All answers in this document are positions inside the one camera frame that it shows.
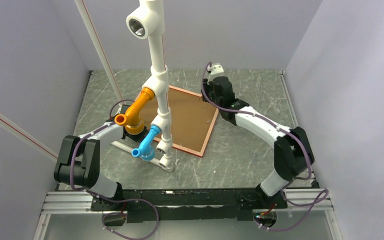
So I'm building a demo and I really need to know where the red picture frame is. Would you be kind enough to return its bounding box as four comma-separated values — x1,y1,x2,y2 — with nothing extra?
138,84,220,158

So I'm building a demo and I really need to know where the orange pipe elbow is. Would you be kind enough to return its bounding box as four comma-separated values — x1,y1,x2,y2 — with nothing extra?
114,87,155,127

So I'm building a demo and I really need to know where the blue pipe elbow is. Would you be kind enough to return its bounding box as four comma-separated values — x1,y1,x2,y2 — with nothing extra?
131,125,162,162

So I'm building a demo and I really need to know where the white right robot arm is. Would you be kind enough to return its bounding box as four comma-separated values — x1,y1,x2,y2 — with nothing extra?
201,76,314,208

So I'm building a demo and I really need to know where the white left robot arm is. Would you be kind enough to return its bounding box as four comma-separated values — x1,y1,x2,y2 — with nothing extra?
53,117,149,210

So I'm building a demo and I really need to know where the white pipe stand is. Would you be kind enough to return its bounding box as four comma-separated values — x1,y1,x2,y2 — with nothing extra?
126,0,174,172

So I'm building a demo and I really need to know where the white pole with red stripe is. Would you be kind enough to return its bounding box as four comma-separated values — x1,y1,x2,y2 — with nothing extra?
74,0,123,101

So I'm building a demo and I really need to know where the white diagonal pole left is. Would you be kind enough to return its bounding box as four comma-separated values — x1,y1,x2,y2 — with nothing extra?
0,113,58,162

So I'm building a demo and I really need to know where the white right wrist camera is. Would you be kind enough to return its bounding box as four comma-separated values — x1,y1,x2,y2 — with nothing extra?
206,63,224,82

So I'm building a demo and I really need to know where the brown frame backing board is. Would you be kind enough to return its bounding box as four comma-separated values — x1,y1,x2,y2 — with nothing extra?
142,87,217,153

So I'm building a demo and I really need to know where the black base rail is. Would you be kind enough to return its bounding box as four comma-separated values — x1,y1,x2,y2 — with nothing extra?
90,187,288,223

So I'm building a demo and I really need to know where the aluminium extrusion frame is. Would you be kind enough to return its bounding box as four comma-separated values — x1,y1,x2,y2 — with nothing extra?
34,188,342,240

